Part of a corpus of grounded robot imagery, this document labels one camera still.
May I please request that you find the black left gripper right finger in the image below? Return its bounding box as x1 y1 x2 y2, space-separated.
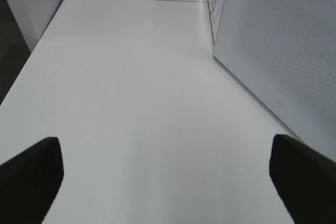
269 134 335 223

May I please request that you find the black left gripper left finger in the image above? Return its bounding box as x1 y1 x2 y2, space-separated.
1 137 64 223

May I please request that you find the white microwave door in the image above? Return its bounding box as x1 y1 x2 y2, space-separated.
214 0 335 159

